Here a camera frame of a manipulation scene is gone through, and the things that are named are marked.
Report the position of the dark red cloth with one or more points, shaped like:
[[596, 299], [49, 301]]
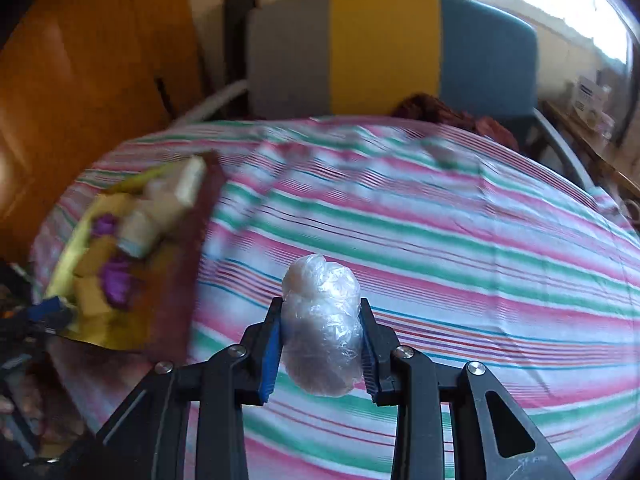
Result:
[[450, 115]]

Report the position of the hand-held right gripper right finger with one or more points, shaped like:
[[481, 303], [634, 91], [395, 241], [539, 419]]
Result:
[[371, 360]]

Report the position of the wooden wardrobe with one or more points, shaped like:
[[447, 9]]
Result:
[[75, 85]]

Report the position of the gold metal tin box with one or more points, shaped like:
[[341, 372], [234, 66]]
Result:
[[170, 280]]

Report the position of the clear plastic-wrapped ball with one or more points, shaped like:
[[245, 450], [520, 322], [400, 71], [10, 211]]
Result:
[[322, 325]]

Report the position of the dark rolled mat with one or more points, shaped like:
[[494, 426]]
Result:
[[237, 50]]

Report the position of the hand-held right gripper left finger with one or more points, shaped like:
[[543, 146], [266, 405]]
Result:
[[270, 355]]

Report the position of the wooden side table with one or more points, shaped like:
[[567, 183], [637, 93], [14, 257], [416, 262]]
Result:
[[590, 155]]

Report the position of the window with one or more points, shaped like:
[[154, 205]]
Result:
[[550, 5]]

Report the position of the white carton box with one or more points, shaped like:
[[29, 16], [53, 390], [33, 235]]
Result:
[[590, 94]]

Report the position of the striped tablecloth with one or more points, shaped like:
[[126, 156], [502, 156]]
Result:
[[425, 260]]

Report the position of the grey yellow blue chair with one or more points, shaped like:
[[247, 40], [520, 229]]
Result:
[[385, 55]]

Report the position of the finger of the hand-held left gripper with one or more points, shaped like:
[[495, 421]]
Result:
[[47, 310]]

